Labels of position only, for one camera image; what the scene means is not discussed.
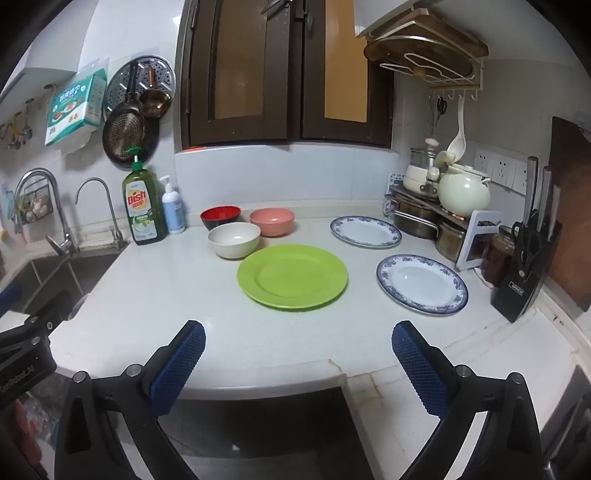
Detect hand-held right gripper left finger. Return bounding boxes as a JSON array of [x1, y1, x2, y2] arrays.
[[54, 320, 206, 480]]

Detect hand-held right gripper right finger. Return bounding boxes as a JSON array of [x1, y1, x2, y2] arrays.
[[392, 320, 546, 480]]

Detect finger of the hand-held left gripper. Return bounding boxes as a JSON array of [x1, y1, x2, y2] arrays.
[[0, 302, 70, 354], [0, 282, 24, 318]]

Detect blue floral white plate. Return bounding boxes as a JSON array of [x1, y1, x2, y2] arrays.
[[329, 215, 402, 248], [376, 254, 469, 317]]

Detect green plate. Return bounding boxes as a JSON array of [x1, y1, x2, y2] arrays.
[[237, 244, 348, 309]]

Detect red bowl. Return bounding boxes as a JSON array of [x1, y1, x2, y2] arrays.
[[200, 206, 242, 232]]

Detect pink bowl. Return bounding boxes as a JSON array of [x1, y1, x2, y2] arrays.
[[249, 208, 295, 238]]

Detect steel sink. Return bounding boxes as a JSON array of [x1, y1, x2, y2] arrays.
[[0, 251, 125, 324]]

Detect large steel faucet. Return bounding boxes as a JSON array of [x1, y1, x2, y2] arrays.
[[13, 168, 80, 256]]

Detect thin gooseneck faucet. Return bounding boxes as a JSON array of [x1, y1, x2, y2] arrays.
[[76, 177, 130, 250]]

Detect black knife block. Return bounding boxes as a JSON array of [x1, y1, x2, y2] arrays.
[[490, 210, 563, 324]]

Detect deep steel pot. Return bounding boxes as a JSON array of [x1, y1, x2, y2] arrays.
[[436, 220, 468, 261]]

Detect white bowl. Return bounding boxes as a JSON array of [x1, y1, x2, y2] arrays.
[[208, 222, 262, 259]]

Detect glass jar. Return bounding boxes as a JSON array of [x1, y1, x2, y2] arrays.
[[480, 225, 515, 287]]

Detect white pot rack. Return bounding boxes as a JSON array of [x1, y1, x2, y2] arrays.
[[383, 173, 504, 271]]

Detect wide steel pot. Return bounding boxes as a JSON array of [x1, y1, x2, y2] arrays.
[[392, 194, 444, 240]]

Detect white blue pump bottle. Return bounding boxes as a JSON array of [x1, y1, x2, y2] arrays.
[[159, 175, 186, 235]]

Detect green dish soap bottle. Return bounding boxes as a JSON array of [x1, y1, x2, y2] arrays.
[[122, 147, 168, 246]]

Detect dark cooktop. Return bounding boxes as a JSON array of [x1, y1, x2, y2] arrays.
[[540, 364, 591, 476]]

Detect black kitchen scissors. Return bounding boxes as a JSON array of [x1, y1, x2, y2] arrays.
[[512, 222, 541, 278]]

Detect hanging measuring spoons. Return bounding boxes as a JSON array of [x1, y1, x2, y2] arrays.
[[0, 99, 35, 151]]

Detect cream ceramic pot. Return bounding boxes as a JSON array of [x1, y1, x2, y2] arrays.
[[438, 162, 492, 217]]

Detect small cream pot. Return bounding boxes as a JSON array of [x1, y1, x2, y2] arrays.
[[403, 164, 439, 195]]

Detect green tissue box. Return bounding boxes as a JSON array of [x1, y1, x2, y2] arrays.
[[45, 69, 108, 147]]

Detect black strainer pan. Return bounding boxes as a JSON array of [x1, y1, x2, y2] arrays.
[[102, 65, 147, 163]]

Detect glass kettle with lid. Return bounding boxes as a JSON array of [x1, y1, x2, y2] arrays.
[[409, 137, 444, 172]]

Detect dark wooden cutting board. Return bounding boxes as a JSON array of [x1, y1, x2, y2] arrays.
[[545, 116, 591, 312]]

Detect white rice spoon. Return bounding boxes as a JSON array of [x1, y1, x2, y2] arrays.
[[445, 99, 468, 155]]

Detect brass ladle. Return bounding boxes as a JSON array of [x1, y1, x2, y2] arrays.
[[139, 62, 171, 118]]

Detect hanging scissors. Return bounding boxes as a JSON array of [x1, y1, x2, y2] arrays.
[[431, 96, 448, 132]]

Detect round perforated steamer tray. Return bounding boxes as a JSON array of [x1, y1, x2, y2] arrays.
[[102, 55, 177, 121]]

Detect rectangular wooden cutting board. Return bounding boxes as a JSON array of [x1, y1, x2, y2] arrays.
[[369, 11, 489, 58]]

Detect wire sponge basket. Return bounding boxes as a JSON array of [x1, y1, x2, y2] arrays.
[[13, 185, 54, 227]]

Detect steel handled knife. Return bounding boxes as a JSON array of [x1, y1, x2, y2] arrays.
[[549, 185, 561, 238], [526, 157, 539, 222], [541, 167, 553, 232]]

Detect white wall outlet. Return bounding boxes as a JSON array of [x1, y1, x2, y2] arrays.
[[473, 148, 497, 178], [512, 161, 529, 195], [493, 154, 518, 188]]

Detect white wall shelf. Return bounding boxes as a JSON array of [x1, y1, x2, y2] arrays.
[[0, 68, 77, 104]]

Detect white wall rack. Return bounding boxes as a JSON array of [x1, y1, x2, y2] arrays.
[[355, 7, 490, 100]]

